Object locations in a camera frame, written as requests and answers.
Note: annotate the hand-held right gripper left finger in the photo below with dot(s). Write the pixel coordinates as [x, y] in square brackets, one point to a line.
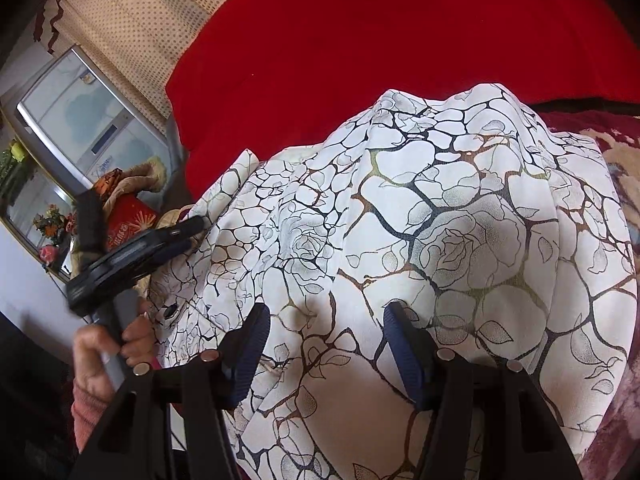
[247, 350]

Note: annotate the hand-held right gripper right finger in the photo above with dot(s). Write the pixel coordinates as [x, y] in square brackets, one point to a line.
[407, 355]

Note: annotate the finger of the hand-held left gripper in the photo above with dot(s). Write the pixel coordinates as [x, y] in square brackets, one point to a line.
[172, 240]
[91, 227]

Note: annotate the white black-veined coat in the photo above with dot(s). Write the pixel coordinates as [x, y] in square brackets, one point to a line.
[425, 240]

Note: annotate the person's left forearm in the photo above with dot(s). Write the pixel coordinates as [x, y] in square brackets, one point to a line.
[87, 417]

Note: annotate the person's left hand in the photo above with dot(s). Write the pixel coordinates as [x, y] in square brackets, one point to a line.
[137, 340]

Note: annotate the artificial flower bouquet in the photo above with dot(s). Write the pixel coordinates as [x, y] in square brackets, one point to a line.
[52, 225]

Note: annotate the red gift box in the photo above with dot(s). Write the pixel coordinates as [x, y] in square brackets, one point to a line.
[132, 220]

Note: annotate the orange patterned cloth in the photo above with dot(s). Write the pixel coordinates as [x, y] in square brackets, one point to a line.
[110, 182]

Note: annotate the beige fur-trimmed coat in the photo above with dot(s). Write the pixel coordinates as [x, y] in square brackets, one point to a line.
[145, 175]

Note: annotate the green plant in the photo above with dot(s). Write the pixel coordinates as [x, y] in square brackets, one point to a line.
[11, 162]

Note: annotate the beige dotted curtain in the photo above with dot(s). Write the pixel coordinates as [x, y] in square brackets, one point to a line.
[130, 25]

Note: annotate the red sofa cover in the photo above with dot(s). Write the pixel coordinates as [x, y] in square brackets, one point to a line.
[375, 30]

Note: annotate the floral plush blanket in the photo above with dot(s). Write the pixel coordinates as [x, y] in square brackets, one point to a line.
[620, 140]

